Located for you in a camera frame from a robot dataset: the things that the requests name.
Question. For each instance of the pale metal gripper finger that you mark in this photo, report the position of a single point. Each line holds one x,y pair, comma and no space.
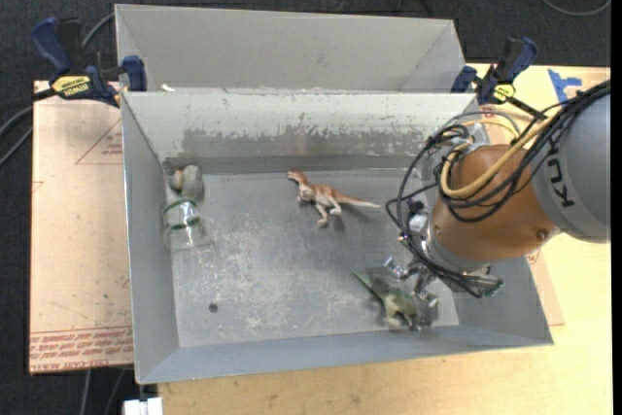
391,269
428,312

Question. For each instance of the green toy dinosaur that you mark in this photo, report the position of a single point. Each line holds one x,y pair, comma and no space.
399,304

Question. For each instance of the brown toy dinosaur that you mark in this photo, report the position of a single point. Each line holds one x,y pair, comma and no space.
324,197

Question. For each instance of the grey metal bin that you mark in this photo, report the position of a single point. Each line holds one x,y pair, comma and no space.
272,257

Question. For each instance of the clear glass jar green bands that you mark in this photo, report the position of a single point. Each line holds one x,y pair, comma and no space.
183,224

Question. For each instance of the grey and beige round lump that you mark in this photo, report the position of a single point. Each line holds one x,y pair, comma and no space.
192,182

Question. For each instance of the black cylinder on white bracket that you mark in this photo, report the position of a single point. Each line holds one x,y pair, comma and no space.
418,221

